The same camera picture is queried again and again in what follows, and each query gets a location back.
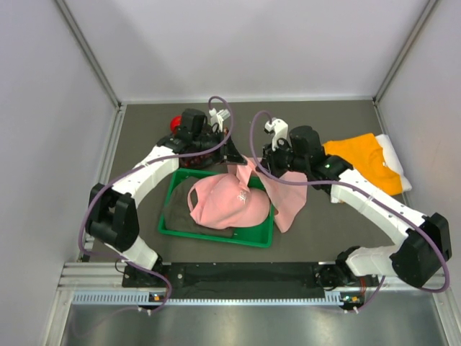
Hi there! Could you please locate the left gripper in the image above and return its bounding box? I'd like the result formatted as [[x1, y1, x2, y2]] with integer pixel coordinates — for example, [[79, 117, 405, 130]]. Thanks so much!
[[192, 128, 246, 165]]

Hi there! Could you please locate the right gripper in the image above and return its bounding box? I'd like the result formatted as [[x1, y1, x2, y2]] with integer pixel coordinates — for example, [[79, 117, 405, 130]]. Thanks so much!
[[256, 138, 308, 179]]

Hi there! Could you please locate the pink plastic bag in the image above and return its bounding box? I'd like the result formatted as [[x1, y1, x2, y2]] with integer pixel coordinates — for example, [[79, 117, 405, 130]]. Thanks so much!
[[228, 156, 308, 234]]

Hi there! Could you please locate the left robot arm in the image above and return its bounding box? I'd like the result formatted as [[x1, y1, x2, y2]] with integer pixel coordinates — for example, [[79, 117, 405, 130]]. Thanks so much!
[[84, 108, 246, 286]]

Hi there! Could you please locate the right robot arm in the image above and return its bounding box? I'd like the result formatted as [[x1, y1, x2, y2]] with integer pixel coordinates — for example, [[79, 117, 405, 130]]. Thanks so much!
[[258, 118, 452, 291]]

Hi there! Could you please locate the dark red grape bunch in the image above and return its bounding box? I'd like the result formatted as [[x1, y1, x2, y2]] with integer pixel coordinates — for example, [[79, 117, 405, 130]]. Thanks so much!
[[179, 154, 215, 170]]

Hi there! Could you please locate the pink baseball cap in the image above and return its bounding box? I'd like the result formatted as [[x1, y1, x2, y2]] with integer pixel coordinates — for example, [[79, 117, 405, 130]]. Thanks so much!
[[187, 174, 271, 229]]

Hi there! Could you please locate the red tomato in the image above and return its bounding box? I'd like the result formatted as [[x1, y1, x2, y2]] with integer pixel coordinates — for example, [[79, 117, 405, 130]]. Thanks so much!
[[170, 115, 182, 133]]

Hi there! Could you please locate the green plastic tray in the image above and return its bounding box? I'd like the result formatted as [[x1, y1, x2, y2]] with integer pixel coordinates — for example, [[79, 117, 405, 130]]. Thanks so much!
[[158, 169, 274, 248]]

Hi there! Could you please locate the dark olive folded cloth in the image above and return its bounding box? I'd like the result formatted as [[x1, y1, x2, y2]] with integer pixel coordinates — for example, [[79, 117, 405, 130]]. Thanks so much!
[[163, 177, 233, 239]]

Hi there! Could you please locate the orange folded t-shirt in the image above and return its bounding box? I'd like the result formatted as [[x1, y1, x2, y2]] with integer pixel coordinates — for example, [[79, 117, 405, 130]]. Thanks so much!
[[323, 133, 404, 196]]

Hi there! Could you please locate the white folded cloth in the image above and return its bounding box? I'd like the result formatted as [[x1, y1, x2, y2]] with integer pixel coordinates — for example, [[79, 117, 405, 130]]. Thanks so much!
[[375, 134, 412, 195]]

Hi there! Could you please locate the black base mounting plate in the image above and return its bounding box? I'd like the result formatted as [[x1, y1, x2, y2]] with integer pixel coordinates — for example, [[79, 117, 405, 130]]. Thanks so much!
[[121, 261, 346, 289]]

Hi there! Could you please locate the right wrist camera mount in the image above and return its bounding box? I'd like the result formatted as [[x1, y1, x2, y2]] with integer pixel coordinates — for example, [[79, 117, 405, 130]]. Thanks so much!
[[264, 117, 288, 151]]

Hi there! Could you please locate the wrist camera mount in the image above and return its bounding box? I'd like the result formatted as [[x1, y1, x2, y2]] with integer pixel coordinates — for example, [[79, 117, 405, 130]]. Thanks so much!
[[264, 117, 288, 151], [209, 108, 231, 132]]

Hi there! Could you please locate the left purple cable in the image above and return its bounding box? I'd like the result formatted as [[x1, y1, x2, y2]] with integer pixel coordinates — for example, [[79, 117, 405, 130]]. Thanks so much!
[[78, 95, 236, 314]]

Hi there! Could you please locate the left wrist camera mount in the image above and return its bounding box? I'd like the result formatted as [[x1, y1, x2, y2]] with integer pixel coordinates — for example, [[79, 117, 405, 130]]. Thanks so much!
[[209, 108, 231, 132]]

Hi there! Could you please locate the grey slotted cable duct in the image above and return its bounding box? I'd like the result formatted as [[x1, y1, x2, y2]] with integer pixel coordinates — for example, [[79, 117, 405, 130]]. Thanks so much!
[[72, 291, 363, 306]]

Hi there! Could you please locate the aluminium frame rail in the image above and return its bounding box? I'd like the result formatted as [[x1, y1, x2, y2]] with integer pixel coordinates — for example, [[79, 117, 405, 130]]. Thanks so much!
[[58, 262, 445, 291]]

